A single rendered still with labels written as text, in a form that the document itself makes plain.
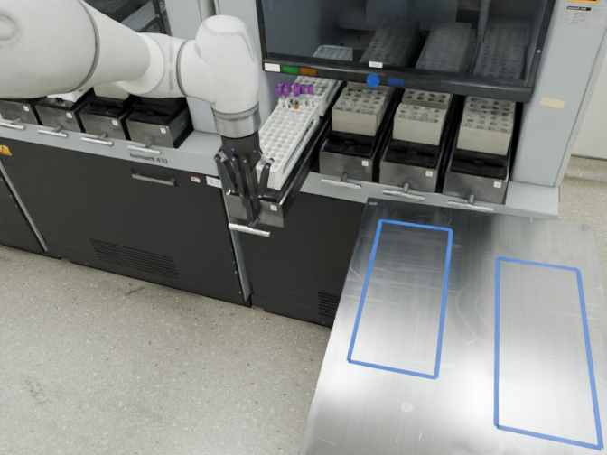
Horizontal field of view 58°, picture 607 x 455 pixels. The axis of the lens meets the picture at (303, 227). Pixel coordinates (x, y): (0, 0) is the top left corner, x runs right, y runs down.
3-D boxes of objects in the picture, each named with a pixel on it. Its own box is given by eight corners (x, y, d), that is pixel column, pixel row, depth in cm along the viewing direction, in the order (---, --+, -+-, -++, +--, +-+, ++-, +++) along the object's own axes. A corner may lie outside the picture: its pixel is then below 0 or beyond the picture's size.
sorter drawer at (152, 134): (233, 37, 198) (229, 13, 192) (267, 41, 195) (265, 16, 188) (123, 151, 150) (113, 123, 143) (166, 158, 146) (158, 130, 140)
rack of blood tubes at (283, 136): (284, 118, 144) (283, 97, 140) (320, 123, 142) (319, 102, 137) (238, 186, 125) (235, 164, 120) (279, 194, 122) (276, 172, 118)
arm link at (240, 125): (223, 88, 107) (228, 114, 111) (201, 111, 100) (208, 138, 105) (266, 93, 104) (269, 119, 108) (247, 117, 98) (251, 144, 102)
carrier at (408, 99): (446, 121, 136) (450, 99, 132) (445, 125, 135) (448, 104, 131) (401, 115, 139) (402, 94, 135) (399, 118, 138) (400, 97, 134)
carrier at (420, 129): (441, 141, 130) (443, 119, 126) (439, 145, 129) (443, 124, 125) (393, 134, 133) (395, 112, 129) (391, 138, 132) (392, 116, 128)
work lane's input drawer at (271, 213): (320, 78, 173) (319, 51, 167) (361, 82, 169) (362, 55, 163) (221, 229, 124) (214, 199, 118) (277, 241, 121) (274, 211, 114)
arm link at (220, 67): (269, 89, 105) (206, 84, 108) (260, 8, 94) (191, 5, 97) (252, 118, 97) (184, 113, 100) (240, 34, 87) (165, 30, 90)
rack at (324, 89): (321, 63, 166) (321, 43, 161) (353, 67, 163) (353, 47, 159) (287, 115, 146) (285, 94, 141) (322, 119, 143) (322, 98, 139)
